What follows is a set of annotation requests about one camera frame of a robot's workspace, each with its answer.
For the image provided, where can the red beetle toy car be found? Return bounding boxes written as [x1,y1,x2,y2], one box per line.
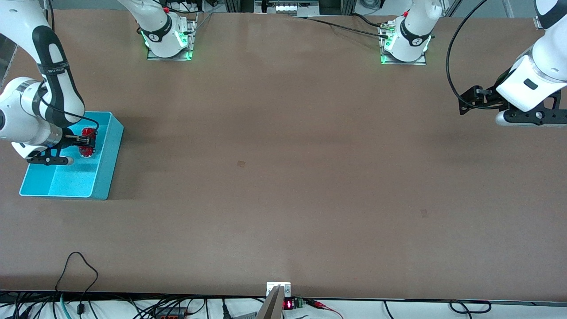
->
[79,127,98,158]

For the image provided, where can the blue plastic storage box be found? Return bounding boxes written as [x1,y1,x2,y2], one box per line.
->
[19,111,124,201]

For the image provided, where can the black power strip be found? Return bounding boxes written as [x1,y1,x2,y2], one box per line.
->
[154,307,187,318]

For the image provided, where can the white background device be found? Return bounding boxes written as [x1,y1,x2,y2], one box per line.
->
[254,0,321,17]

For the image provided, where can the grey aluminium bar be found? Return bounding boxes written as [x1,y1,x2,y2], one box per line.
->
[256,286,284,319]

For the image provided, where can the red alligator clip lead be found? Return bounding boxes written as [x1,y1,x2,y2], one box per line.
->
[309,300,342,318]

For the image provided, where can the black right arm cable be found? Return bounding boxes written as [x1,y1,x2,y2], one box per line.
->
[39,86,99,133]

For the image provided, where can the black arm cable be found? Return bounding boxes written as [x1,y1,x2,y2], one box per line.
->
[446,0,493,109]
[39,86,99,133]

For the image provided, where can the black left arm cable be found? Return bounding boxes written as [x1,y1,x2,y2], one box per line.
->
[446,0,493,109]

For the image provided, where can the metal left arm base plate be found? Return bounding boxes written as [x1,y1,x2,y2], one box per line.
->
[379,22,428,66]

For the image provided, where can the black looped usb cable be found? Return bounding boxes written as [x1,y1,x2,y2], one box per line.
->
[55,252,99,315]

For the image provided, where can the thick black table cable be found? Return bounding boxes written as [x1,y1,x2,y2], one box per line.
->
[351,12,385,28]

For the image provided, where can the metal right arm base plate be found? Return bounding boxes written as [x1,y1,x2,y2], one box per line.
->
[146,18,198,62]

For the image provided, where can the thin black table cable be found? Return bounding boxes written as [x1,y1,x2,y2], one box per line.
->
[305,16,390,35]

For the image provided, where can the black coiled cable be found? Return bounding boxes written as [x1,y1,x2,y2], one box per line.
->
[449,300,492,315]

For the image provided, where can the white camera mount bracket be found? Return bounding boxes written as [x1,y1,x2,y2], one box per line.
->
[266,282,291,297]

